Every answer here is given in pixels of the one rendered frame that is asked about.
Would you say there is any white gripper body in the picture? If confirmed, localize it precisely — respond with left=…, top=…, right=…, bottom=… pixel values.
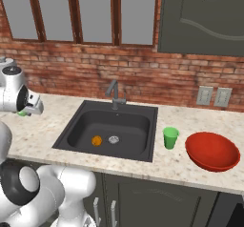
left=21, top=90, right=45, bottom=116

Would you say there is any dark grey sink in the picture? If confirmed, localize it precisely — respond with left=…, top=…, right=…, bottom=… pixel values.
left=51, top=99, right=159, bottom=163

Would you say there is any orange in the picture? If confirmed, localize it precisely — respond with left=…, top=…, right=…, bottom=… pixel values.
left=91, top=134, right=104, bottom=148

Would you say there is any silver sink drain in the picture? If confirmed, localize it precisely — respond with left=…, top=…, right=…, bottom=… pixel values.
left=108, top=135, right=121, bottom=145

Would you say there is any green cup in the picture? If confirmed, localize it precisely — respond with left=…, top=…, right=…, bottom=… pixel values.
left=162, top=126, right=181, bottom=151

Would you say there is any red bowl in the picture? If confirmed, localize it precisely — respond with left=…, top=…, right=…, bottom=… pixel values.
left=184, top=131, right=241, bottom=174

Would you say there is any grey tap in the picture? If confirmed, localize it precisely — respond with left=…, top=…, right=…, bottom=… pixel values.
left=105, top=79, right=128, bottom=111

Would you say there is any dark grey base cupboard door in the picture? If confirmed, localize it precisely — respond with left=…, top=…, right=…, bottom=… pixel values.
left=102, top=173, right=221, bottom=227
left=83, top=171, right=105, bottom=227

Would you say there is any brown framed window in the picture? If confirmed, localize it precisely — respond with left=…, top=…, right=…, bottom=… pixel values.
left=0, top=0, right=164, bottom=48

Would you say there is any black dishwasher front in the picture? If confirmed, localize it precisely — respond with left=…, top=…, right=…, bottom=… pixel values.
left=208, top=192, right=244, bottom=227

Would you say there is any silver cupboard handle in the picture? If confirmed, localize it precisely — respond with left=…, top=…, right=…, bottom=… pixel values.
left=110, top=199, right=118, bottom=227
left=92, top=196, right=102, bottom=227

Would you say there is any grey wall socket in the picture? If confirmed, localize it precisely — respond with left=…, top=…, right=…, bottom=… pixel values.
left=195, top=85, right=214, bottom=107
left=213, top=87, right=234, bottom=109

